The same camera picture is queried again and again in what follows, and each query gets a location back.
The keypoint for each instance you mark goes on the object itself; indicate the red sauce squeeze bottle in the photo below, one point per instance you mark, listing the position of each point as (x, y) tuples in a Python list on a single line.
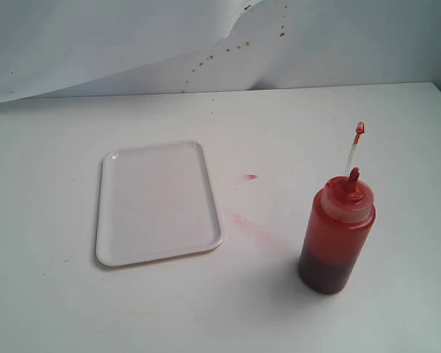
[(342, 215)]

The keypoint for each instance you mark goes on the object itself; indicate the white rectangular plastic tray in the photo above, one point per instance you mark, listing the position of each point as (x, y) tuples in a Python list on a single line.
[(155, 203)]

